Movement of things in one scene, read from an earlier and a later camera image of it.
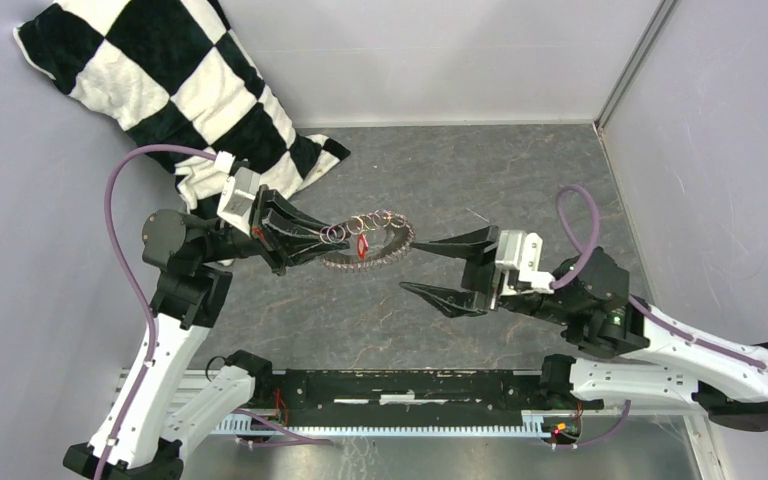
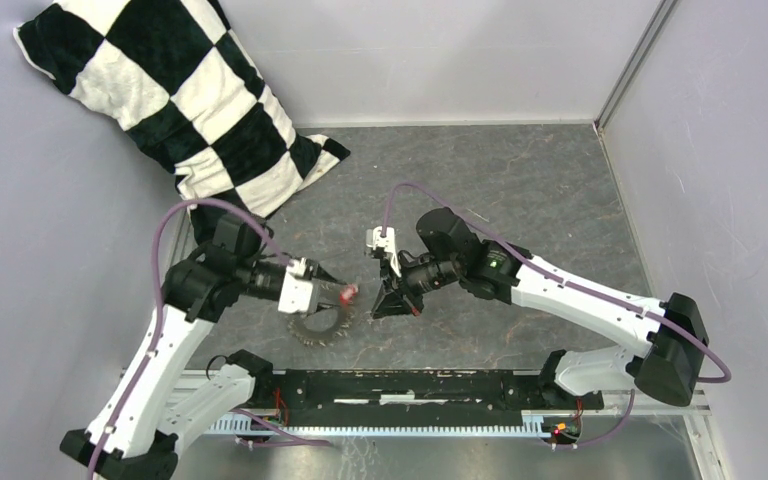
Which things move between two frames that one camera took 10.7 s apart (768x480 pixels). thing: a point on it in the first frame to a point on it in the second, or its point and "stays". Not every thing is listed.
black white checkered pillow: x=176 y=73 stays
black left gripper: x=280 y=211 to x=318 y=273
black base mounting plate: x=409 y=397 stays
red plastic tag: x=362 y=246 to x=347 y=293
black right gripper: x=478 y=275 to x=390 y=304
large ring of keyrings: x=374 y=239 to x=292 y=324
